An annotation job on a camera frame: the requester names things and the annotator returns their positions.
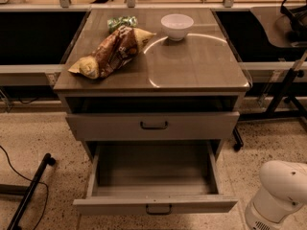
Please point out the grey drawer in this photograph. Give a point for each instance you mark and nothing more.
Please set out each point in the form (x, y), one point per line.
(156, 179)
(152, 126)

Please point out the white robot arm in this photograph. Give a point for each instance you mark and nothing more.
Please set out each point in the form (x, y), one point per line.
(283, 192)

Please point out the grey top drawer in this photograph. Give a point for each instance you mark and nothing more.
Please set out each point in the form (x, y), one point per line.
(152, 126)

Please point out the brown yellow chip bag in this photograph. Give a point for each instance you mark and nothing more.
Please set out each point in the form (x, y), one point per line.
(120, 47)

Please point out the white ceramic bowl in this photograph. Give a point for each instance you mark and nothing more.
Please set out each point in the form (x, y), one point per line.
(176, 26)

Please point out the black cabinet caster wheel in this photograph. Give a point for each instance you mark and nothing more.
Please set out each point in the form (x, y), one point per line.
(238, 140)

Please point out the green snack bag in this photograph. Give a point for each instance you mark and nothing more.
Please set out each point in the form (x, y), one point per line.
(114, 23)

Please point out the black tripod stand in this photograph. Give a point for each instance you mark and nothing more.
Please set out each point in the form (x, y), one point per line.
(271, 112)

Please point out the black metal stand leg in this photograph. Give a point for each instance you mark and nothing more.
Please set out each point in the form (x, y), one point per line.
(26, 192)

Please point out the black headphones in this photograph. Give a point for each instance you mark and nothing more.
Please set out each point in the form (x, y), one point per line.
(298, 20)

